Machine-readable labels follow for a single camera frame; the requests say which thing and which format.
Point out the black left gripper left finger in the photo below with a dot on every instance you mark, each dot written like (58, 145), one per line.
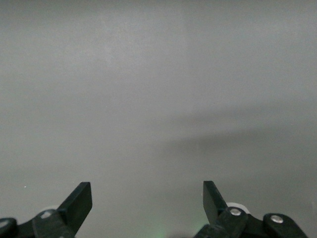
(75, 205)

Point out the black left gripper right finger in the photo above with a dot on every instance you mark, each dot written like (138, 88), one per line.
(213, 203)

